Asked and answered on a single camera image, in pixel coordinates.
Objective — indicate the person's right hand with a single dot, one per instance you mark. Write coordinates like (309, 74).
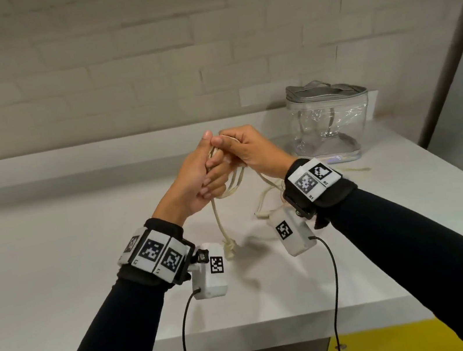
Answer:
(253, 147)

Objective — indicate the person's left hand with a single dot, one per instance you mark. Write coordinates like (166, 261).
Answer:
(185, 189)

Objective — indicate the clear plastic zip bag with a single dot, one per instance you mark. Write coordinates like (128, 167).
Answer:
(329, 126)

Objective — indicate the person's right forearm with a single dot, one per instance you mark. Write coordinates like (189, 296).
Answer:
(427, 264)

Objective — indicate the black left wristband with markers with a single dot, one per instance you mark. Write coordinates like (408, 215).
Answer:
(156, 252)

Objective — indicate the black wristband with markers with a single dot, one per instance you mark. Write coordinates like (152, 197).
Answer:
(316, 181)
(156, 252)

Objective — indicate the black right wristband with markers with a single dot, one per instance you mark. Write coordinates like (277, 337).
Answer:
(316, 181)

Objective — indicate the small metal cabinet knob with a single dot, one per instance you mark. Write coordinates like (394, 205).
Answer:
(340, 347)

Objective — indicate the grey metal pole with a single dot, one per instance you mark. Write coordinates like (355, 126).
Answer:
(450, 52)

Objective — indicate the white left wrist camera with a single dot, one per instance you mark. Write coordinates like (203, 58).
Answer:
(210, 285)

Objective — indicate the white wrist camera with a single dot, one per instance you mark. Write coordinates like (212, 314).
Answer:
(210, 285)
(295, 240)

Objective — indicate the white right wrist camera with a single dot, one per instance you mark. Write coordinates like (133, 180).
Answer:
(295, 240)

